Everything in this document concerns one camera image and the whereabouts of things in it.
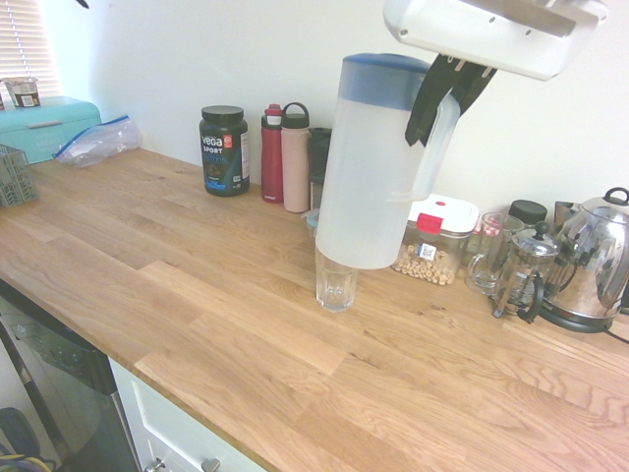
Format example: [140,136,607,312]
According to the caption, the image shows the dark bag with yellow cords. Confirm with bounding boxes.
[0,406,63,472]

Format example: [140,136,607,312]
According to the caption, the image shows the stainless steel electric kettle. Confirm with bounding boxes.
[538,186,629,334]

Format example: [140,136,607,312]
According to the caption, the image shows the translucent pitcher with blue lid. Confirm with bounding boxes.
[314,52,462,270]

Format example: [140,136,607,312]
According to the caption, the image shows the clear drinking glass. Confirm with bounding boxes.
[314,248,360,314]

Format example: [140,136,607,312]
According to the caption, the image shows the cereal container with white lid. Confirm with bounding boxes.
[391,194,481,287]

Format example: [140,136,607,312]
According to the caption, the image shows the pink bottle with black lid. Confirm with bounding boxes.
[280,101,312,214]

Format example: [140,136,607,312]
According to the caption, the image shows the white cabinet drawer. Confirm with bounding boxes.
[107,356,266,472]

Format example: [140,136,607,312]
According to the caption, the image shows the glass container with teal lid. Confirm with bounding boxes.
[300,206,321,235]

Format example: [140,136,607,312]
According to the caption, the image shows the black dishwasher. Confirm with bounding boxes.
[0,279,142,472]

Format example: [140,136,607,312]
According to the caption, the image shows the glass French press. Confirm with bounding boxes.
[492,220,561,325]

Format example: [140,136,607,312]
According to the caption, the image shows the red water bottle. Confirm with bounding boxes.
[259,103,285,204]

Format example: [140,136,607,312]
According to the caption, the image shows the teal bread box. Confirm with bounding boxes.
[0,95,107,166]

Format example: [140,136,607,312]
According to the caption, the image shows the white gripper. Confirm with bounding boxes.
[382,0,610,148]

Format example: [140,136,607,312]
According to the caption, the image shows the small yoghurt cup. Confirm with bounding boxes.
[2,77,40,109]

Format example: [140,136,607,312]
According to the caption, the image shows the clear glass mug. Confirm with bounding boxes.
[465,211,526,296]

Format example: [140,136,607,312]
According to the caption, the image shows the clear zip bag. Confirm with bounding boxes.
[51,114,143,169]

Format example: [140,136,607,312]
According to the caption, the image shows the glass jar with black lid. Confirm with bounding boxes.
[508,199,549,230]

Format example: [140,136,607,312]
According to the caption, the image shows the grey plastic cutlery basket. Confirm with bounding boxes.
[0,143,40,208]

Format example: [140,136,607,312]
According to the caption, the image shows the black shaker bottle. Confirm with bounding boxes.
[307,126,334,174]

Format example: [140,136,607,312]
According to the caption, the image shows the metal drawer handle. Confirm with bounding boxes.
[149,455,222,472]

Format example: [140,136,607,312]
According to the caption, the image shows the black Vega protein tub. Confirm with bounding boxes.
[199,104,251,197]

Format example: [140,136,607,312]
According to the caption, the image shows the jar with red checkered lid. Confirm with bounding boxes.
[469,215,503,255]

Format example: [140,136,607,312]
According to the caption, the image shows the white window blinds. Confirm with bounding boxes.
[0,0,64,97]

